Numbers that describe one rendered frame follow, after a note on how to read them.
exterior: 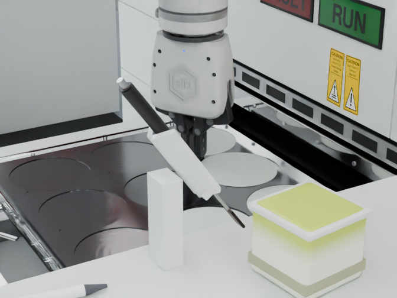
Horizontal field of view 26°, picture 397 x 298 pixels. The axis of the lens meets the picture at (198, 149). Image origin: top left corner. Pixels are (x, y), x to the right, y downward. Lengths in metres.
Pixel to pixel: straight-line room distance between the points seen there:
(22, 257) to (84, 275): 0.33
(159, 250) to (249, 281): 0.08
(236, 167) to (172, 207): 0.38
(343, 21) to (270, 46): 0.17
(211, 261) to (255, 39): 0.51
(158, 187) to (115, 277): 0.09
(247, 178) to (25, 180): 0.28
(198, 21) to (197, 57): 0.05
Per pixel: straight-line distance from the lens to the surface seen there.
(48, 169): 1.11
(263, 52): 1.20
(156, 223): 0.75
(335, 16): 1.06
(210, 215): 0.99
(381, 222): 0.86
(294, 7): 1.12
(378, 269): 0.78
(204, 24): 1.02
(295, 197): 0.74
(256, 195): 1.03
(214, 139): 1.19
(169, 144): 0.71
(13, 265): 1.07
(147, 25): 1.52
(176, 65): 1.06
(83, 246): 0.94
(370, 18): 1.01
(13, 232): 1.12
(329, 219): 0.71
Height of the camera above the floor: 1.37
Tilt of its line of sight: 24 degrees down
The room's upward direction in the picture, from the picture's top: straight up
